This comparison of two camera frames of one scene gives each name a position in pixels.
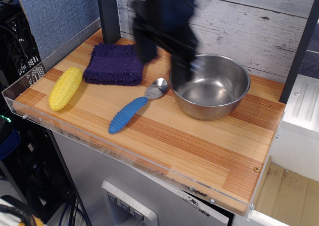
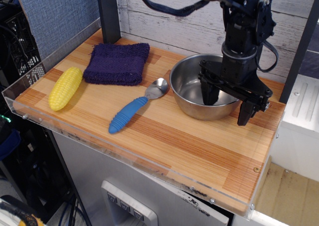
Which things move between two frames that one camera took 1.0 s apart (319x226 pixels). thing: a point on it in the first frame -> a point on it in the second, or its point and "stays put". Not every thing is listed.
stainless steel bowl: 214,92 stays put
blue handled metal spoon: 155,89 stays put
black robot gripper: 161,16 -> 237,73
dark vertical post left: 107,3 stays put
